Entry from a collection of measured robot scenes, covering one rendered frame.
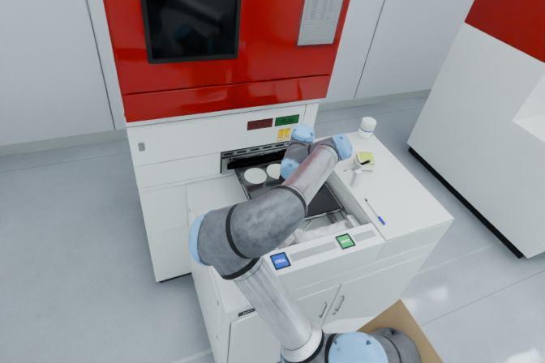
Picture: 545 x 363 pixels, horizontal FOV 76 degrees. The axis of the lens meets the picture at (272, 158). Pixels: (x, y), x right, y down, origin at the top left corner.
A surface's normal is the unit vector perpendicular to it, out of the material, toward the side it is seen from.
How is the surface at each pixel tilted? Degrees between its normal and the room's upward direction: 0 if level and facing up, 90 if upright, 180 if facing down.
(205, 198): 0
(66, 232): 0
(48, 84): 90
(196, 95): 90
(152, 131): 90
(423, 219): 0
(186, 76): 90
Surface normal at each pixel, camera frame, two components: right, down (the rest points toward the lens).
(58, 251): 0.11, -0.75
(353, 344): -0.52, -0.40
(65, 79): 0.38, 0.64
